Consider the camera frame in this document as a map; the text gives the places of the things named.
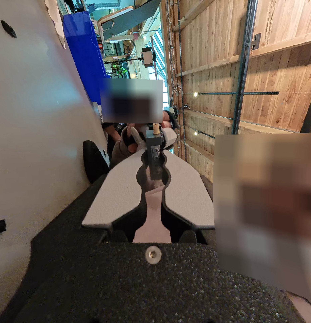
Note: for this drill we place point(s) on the studio light on stand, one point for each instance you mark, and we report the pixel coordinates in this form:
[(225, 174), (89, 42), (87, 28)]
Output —
[(146, 56)]

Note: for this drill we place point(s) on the leaning dark board stand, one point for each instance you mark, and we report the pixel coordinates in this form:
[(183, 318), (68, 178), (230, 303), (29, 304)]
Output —
[(130, 17)]

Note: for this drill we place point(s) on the person's right forearm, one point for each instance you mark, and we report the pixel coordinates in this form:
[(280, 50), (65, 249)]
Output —
[(118, 154)]

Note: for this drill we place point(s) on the blue plastic bin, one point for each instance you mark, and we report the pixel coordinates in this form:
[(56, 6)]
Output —
[(82, 50)]

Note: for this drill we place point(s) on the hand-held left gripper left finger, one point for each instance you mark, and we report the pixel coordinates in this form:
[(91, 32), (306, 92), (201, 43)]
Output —
[(115, 199)]

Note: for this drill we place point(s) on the green potted plant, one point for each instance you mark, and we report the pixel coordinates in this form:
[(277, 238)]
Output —
[(120, 68)]

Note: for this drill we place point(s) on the grey axle brick assembly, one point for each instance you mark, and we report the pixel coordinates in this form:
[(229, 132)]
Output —
[(154, 156)]

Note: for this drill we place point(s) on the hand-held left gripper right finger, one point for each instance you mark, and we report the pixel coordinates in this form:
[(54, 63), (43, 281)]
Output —
[(190, 199)]

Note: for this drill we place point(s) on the black desk grommet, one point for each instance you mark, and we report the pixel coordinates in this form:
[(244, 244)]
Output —
[(8, 29)]

